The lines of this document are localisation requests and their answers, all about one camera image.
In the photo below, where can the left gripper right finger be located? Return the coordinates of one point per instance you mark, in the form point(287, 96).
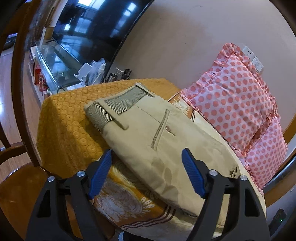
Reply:
point(245, 219)

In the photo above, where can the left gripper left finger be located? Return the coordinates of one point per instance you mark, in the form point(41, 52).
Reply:
point(50, 220)

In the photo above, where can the beige khaki pants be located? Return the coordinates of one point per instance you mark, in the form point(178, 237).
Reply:
point(148, 134)

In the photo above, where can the pink polka dot pillow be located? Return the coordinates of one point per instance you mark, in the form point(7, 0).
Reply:
point(233, 98)
point(266, 153)

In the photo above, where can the orange floral bed cover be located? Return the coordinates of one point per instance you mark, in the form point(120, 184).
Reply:
point(131, 205)

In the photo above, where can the orange patterned cloth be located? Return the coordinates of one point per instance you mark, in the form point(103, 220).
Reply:
point(66, 141)

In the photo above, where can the white spray bottle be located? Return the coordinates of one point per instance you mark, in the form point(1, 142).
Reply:
point(98, 74)

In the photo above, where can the glass tv stand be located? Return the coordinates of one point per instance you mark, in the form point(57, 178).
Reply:
point(58, 66)

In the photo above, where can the black television screen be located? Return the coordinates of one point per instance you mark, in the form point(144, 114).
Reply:
point(94, 30)

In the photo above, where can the white wall socket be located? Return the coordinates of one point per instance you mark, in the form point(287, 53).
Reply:
point(254, 60)

